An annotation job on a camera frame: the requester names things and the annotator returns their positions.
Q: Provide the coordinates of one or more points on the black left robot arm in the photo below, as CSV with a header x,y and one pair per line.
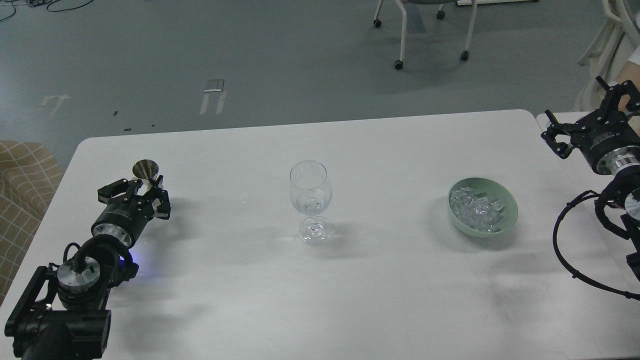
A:
x,y
62,314

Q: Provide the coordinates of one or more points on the white chair at right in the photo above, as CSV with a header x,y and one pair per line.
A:
x,y
607,54

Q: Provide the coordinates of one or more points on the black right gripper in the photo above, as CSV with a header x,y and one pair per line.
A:
x,y
607,140

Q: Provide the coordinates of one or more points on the white rolling chair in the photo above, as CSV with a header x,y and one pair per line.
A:
x,y
412,22

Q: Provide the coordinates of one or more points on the silver floor plate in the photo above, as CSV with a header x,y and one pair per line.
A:
x,y
214,85

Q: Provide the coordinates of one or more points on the pile of clear ice cubes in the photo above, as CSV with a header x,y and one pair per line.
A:
x,y
477,209

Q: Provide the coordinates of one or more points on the beige checkered seat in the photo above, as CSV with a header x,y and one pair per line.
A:
x,y
29,178

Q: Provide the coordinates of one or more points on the steel cocktail jigger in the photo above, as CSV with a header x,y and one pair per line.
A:
x,y
147,171

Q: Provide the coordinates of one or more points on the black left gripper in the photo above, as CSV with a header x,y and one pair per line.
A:
x,y
126,214

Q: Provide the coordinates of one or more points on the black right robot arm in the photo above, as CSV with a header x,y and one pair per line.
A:
x,y
616,207

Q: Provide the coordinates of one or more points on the green bowl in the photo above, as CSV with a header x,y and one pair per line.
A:
x,y
494,189

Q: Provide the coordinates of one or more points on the clear wine glass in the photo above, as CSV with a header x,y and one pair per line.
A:
x,y
310,193

